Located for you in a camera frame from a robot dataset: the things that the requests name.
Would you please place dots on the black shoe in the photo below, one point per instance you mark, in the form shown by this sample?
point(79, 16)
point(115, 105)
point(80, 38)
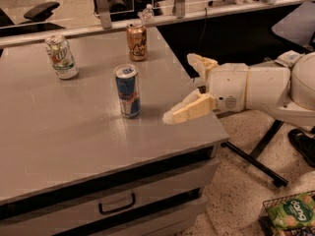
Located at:
point(304, 145)

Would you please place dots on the grey drawer with black handle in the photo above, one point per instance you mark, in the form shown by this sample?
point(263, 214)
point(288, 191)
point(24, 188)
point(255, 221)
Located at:
point(160, 205)

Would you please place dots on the blue silver redbull can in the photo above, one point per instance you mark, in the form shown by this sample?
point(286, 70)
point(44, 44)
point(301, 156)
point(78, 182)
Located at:
point(126, 78)

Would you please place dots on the gold brown soda can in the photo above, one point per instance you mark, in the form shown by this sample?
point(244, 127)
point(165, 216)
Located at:
point(136, 34)

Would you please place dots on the black wire basket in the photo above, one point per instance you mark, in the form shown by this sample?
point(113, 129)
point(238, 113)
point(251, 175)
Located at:
point(269, 228)

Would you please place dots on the clear plastic water bottle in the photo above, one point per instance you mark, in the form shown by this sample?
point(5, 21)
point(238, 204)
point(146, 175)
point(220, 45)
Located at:
point(147, 15)

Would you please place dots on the green snack bag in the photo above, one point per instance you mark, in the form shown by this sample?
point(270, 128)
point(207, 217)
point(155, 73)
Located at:
point(295, 213)

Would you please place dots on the black metal table leg frame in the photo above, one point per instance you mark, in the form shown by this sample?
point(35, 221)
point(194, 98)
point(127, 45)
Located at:
point(251, 157)

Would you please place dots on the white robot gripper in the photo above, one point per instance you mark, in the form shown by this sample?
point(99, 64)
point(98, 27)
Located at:
point(228, 87)

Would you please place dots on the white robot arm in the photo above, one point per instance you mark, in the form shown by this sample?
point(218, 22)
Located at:
point(286, 94)

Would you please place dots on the green white 7up can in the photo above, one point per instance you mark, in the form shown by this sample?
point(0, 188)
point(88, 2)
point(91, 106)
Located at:
point(60, 56)

